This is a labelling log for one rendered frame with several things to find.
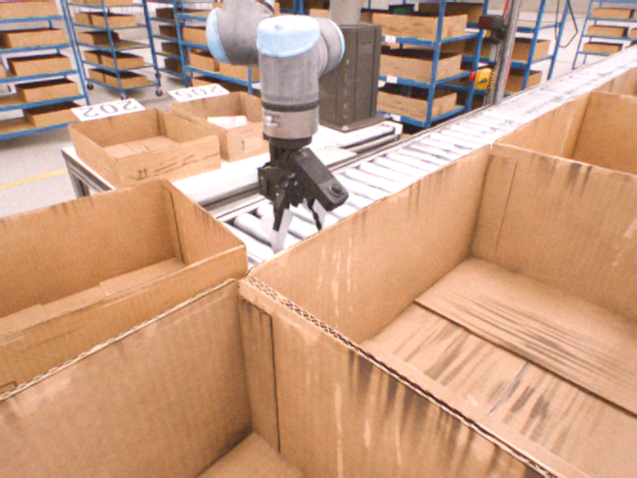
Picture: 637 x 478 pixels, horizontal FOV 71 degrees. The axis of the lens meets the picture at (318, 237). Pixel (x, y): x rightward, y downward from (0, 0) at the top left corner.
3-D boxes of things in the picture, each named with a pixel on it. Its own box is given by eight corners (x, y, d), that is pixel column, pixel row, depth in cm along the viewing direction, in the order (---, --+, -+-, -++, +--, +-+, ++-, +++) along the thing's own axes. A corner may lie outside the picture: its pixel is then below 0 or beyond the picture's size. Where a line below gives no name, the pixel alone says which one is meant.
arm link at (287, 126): (330, 104, 71) (285, 117, 65) (330, 135, 74) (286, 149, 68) (291, 95, 77) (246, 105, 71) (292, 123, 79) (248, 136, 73)
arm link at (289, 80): (329, 15, 68) (307, 21, 60) (328, 100, 74) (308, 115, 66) (271, 13, 70) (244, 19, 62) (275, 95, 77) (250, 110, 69)
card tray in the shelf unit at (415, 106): (367, 106, 268) (368, 89, 263) (398, 98, 286) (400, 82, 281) (425, 120, 243) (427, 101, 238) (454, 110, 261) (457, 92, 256)
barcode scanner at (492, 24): (471, 42, 176) (478, 12, 172) (484, 44, 184) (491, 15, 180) (487, 44, 172) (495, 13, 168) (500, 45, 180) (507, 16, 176)
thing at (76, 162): (299, 103, 203) (299, 96, 201) (402, 132, 166) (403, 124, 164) (63, 156, 144) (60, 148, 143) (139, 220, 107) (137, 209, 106)
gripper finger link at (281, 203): (283, 229, 79) (298, 183, 78) (290, 233, 78) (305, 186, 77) (264, 228, 76) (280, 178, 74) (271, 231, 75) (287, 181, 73)
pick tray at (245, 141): (242, 118, 172) (240, 91, 167) (305, 142, 147) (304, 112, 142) (172, 132, 156) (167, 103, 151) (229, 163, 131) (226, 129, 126)
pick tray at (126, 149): (163, 137, 153) (157, 106, 147) (223, 168, 128) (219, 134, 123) (75, 156, 136) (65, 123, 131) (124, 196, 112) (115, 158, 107)
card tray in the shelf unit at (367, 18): (308, 27, 275) (308, 9, 270) (342, 24, 294) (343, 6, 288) (358, 32, 250) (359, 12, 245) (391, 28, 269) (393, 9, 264)
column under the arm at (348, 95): (296, 118, 172) (294, 23, 155) (343, 106, 187) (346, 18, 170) (344, 133, 155) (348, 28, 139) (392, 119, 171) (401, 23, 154)
